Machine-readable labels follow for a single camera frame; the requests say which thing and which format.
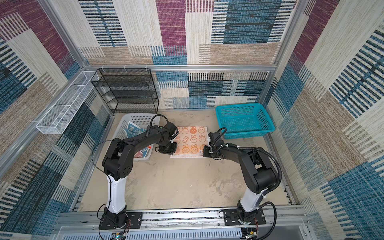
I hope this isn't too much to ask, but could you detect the orange bunny pattern towel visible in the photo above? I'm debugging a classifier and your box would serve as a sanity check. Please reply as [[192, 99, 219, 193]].
[[170, 126, 209, 159]]

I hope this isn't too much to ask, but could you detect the white plastic laundry basket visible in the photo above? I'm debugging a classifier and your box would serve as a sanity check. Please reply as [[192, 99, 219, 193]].
[[113, 113, 155, 161]]

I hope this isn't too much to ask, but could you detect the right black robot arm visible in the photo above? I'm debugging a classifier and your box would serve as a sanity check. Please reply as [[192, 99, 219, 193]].
[[203, 128, 282, 225]]

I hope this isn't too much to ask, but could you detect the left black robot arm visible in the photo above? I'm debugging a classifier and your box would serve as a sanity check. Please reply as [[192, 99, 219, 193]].
[[99, 114, 179, 230]]

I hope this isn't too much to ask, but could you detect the teal plastic basket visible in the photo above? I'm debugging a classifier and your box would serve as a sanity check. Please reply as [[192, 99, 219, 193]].
[[216, 103, 275, 140]]

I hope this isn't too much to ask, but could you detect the blue bunny pattern towel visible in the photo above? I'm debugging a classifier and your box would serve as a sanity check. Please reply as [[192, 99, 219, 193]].
[[124, 121, 147, 138]]

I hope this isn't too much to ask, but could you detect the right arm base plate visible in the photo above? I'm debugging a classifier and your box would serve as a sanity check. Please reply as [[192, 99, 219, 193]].
[[219, 208, 266, 226]]

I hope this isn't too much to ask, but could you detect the black wire shelf rack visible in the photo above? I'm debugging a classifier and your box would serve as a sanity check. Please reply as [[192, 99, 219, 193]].
[[91, 68, 159, 114]]

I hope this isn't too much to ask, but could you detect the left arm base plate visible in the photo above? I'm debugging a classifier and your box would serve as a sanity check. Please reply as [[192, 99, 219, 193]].
[[99, 211, 143, 230]]

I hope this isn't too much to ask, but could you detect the aluminium mounting rail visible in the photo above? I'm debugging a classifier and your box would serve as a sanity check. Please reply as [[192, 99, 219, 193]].
[[50, 206, 316, 240]]

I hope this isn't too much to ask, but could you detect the white wire mesh tray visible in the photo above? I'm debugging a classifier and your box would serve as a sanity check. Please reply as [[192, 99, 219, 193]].
[[36, 71, 95, 135]]

